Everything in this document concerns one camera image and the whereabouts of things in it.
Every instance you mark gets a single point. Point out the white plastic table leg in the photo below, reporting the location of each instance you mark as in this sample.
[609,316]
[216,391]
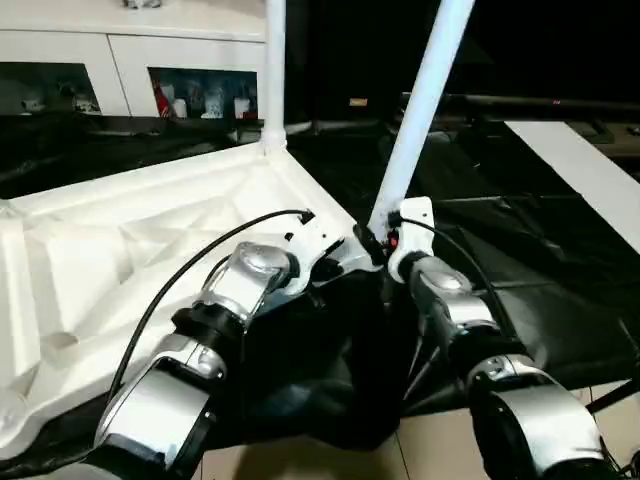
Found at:
[420,110]
[274,70]

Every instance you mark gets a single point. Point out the white plastic table top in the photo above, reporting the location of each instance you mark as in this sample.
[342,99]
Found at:
[100,260]

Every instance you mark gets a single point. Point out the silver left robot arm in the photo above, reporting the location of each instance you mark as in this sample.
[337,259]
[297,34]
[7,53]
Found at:
[210,330]

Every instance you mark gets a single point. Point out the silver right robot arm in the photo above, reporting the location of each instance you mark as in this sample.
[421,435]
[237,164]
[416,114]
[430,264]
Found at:
[480,350]

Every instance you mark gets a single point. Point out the small yellow label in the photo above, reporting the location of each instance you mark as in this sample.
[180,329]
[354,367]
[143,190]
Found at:
[358,102]

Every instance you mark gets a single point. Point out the black plastic mat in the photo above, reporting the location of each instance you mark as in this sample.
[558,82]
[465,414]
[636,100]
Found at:
[540,280]

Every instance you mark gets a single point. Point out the white flat panel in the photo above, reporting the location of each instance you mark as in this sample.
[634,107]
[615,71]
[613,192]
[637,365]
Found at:
[580,175]

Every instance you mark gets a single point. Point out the black stand leg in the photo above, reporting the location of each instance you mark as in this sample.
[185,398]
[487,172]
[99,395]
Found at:
[615,398]

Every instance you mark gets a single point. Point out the white glass-door cabinet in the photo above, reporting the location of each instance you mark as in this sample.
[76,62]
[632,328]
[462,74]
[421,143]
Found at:
[120,60]

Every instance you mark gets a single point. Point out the grey crumpled small object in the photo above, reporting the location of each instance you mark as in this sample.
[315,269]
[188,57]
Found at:
[143,3]

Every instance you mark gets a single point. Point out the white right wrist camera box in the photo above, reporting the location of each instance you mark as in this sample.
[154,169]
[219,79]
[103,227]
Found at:
[412,235]

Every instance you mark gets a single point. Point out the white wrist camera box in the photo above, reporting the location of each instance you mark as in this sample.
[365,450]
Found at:
[315,245]
[412,235]

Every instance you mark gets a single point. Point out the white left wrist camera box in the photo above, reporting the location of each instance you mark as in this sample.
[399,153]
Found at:
[315,245]

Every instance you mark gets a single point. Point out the dark horizontal rail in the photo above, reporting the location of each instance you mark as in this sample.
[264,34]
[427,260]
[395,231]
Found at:
[530,102]

